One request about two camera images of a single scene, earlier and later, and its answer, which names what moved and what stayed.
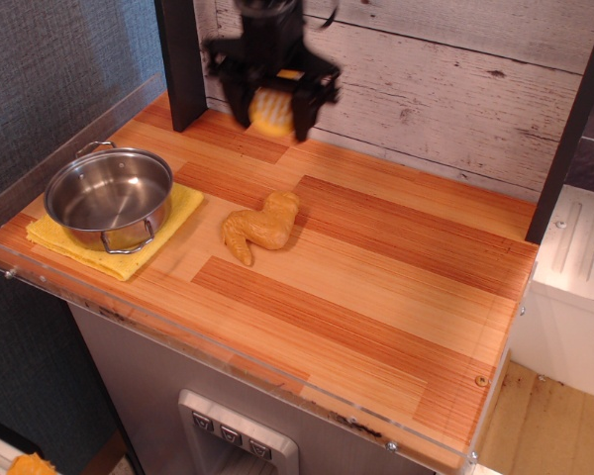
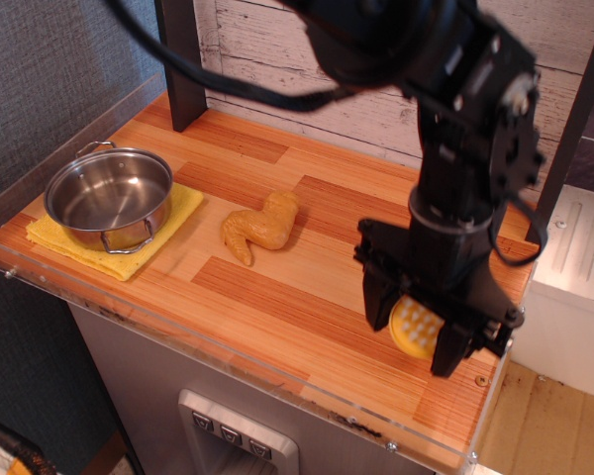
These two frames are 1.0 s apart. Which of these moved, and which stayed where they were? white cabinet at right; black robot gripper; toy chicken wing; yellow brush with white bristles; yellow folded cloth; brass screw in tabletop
Moved: yellow brush with white bristles; black robot gripper
Stayed: brass screw in tabletop; toy chicken wing; white cabinet at right; yellow folded cloth
